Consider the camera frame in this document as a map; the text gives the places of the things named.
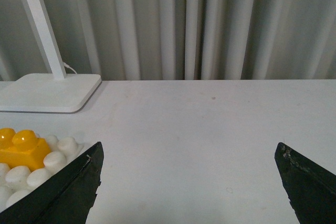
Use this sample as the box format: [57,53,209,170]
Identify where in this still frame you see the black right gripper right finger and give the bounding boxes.
[275,142,335,223]

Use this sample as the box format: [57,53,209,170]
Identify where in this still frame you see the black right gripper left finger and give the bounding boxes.
[1,142,103,223]

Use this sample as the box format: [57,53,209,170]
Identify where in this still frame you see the yellow two-stud block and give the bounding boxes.
[1,128,51,172]

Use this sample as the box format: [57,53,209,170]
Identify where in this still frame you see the white desk lamp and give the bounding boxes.
[1,0,101,113]

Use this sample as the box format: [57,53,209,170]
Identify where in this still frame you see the white pleated curtain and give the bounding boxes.
[0,0,336,82]

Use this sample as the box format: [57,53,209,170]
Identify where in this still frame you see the white studded base plate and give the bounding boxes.
[1,135,88,211]

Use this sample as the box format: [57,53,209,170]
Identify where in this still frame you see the white lamp cable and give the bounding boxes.
[62,62,78,75]

